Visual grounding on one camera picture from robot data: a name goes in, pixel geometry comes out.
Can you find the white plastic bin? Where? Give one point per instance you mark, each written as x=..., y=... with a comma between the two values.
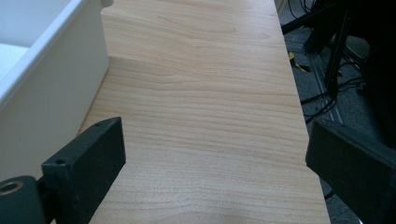
x=46, y=93

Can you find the yellow and black tool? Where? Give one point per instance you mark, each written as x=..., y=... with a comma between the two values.
x=297, y=63

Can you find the black metal stand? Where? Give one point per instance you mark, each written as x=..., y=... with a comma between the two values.
x=337, y=46

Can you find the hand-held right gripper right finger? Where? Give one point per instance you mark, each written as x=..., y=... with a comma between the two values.
x=355, y=169

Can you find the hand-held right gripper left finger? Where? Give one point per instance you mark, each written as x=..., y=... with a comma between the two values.
x=90, y=168

